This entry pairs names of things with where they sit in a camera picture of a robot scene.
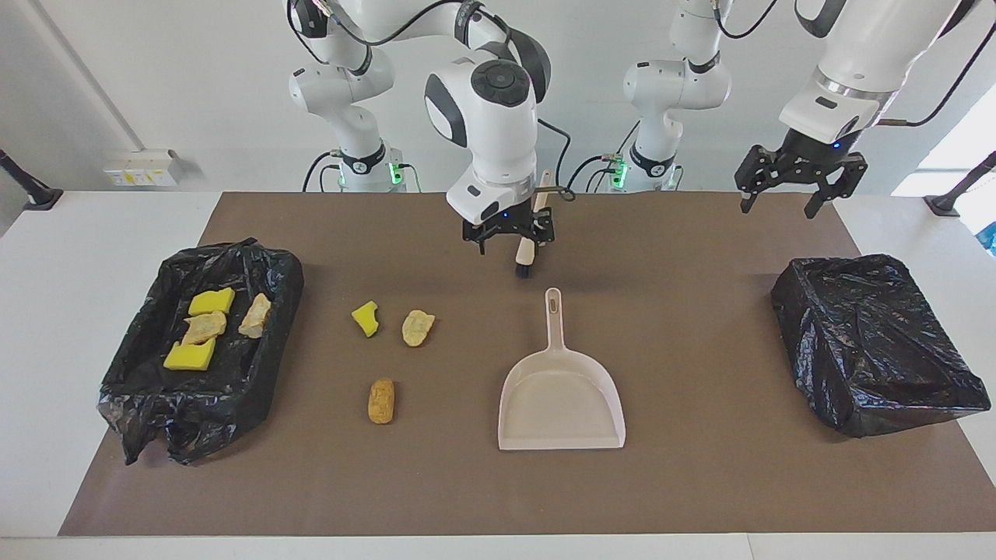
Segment white wall outlet box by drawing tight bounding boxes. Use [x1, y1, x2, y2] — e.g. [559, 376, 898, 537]
[103, 149, 185, 187]

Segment bin covered black bag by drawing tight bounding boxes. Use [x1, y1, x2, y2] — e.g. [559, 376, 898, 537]
[771, 254, 992, 439]

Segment beige plastic dustpan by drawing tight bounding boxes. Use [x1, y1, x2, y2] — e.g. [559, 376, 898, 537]
[498, 288, 626, 451]

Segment black pole stand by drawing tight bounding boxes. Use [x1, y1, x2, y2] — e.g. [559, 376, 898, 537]
[0, 148, 65, 212]
[924, 151, 996, 217]

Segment brown oblong bread roll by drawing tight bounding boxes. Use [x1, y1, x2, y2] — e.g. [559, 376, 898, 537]
[367, 377, 396, 425]

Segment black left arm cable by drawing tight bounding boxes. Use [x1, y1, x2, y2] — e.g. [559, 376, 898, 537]
[712, 0, 996, 129]

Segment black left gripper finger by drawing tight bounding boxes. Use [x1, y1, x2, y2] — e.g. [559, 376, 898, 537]
[805, 153, 869, 221]
[734, 144, 788, 215]

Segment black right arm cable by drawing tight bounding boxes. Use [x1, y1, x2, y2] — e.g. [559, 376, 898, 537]
[286, 0, 577, 203]

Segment yellow blocky sponge piece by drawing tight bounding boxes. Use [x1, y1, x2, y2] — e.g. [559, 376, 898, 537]
[188, 287, 237, 317]

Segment yellow notched sponge piece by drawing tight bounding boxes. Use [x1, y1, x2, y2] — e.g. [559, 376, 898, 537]
[163, 339, 218, 372]

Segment brown table mat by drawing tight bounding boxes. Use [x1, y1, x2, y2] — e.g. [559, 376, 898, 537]
[58, 191, 996, 537]

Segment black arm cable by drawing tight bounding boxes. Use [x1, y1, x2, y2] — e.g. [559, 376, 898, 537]
[712, 0, 996, 129]
[286, 0, 577, 203]

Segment open bin black bag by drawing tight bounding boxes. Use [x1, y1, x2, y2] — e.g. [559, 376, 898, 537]
[97, 237, 305, 467]

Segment beige brush black bristles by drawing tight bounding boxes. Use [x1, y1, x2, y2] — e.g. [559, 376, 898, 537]
[513, 171, 556, 279]

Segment beige food piece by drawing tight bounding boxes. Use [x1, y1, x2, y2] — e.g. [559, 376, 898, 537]
[402, 310, 437, 348]

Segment orange striped food piece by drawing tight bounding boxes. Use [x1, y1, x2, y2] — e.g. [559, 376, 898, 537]
[237, 292, 273, 339]

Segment pale translucent piece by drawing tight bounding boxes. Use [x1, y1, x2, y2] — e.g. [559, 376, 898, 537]
[181, 311, 228, 346]

